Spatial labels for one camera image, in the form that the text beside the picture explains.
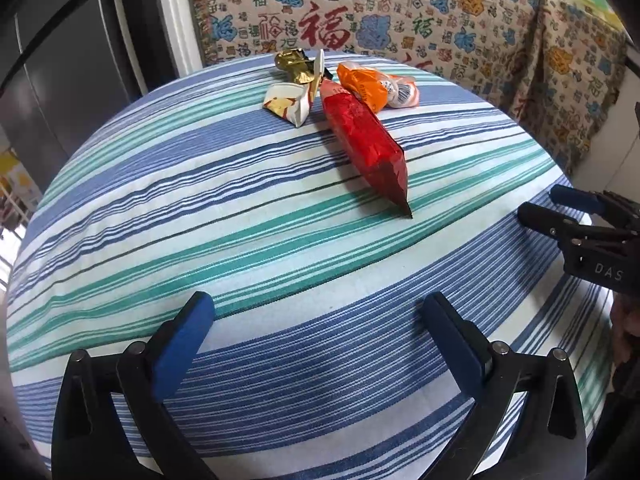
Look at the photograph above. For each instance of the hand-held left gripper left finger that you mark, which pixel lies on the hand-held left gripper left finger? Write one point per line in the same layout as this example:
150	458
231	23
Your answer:
185	340

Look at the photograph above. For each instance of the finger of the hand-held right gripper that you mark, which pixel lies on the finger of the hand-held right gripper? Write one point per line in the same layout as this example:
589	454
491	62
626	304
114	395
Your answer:
575	199
545	220

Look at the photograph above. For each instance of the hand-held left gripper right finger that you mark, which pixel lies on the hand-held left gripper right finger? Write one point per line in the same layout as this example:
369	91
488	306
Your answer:
452	345

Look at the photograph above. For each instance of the white orange wrapper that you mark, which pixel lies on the white orange wrapper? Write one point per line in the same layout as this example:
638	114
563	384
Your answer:
402	92

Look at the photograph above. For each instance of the red snack packet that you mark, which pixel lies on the red snack packet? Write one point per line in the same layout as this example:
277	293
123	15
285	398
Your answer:
367	145

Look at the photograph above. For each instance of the orange snack packet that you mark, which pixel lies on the orange snack packet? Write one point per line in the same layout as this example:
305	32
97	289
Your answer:
362	85

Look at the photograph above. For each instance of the white gold paper wrapper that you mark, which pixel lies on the white gold paper wrapper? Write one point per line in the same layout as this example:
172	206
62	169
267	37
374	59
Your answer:
290	102

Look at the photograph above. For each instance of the gold foil wrapper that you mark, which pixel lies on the gold foil wrapper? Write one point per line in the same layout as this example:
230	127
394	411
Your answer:
295	65

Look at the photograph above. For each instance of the person's right hand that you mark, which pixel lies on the person's right hand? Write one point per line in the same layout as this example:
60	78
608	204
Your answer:
622	327

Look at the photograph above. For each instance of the printed patterned blanket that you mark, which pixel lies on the printed patterned blanket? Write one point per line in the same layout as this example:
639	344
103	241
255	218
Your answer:
370	10
575	85

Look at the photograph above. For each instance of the blue green striped tablecloth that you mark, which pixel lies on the blue green striped tablecloth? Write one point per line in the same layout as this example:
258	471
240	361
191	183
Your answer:
280	270

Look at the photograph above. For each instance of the yellow green plastic ware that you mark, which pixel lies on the yellow green plastic ware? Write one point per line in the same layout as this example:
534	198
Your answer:
595	5

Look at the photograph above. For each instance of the yellow printed bag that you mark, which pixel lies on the yellow printed bag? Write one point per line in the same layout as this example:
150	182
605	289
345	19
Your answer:
17	180

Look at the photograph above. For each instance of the black refrigerator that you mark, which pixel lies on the black refrigerator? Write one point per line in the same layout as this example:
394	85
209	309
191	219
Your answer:
65	70

